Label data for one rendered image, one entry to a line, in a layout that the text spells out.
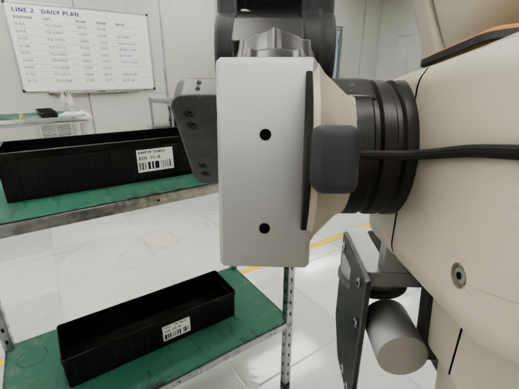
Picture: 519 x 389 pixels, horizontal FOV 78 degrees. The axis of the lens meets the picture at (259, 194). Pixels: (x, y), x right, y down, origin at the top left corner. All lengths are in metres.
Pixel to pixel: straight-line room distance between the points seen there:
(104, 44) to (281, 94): 5.56
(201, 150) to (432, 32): 0.18
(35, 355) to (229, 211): 1.26
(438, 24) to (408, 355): 0.26
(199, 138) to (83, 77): 5.43
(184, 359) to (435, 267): 1.08
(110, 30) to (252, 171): 5.60
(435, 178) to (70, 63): 5.54
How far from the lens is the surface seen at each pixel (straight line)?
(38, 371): 1.34
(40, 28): 5.63
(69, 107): 4.57
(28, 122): 4.07
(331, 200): 0.18
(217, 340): 1.25
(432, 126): 0.18
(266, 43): 0.25
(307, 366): 1.65
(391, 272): 0.34
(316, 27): 0.30
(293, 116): 0.17
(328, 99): 0.17
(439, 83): 0.18
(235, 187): 0.17
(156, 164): 0.92
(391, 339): 0.32
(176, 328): 1.23
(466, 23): 0.24
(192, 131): 0.21
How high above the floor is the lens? 1.22
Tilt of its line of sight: 20 degrees down
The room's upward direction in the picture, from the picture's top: straight up
